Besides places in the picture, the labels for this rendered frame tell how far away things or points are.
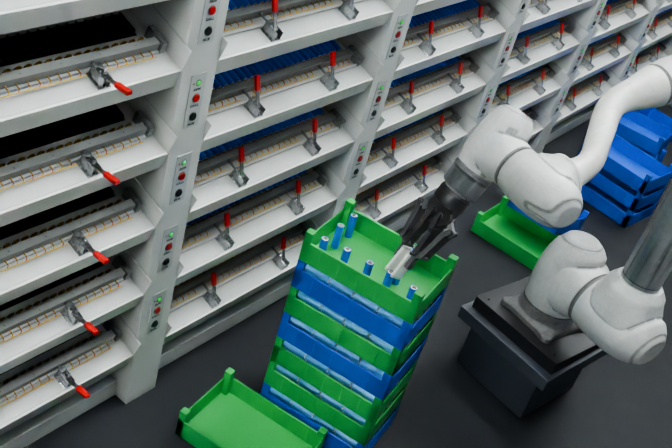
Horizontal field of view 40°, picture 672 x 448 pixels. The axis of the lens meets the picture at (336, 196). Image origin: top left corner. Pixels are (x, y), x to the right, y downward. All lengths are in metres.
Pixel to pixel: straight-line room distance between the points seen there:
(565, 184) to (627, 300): 0.61
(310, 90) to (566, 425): 1.19
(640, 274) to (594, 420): 0.58
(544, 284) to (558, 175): 0.72
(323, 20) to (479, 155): 0.49
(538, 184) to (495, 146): 0.13
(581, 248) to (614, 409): 0.58
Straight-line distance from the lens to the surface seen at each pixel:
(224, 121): 2.03
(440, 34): 2.74
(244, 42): 1.95
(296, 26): 2.08
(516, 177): 1.87
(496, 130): 1.93
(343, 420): 2.31
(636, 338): 2.41
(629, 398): 2.94
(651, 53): 4.93
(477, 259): 3.19
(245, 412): 2.41
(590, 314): 2.46
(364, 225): 2.24
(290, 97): 2.19
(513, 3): 2.96
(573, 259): 2.49
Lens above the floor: 1.76
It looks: 33 degrees down
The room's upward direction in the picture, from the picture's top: 16 degrees clockwise
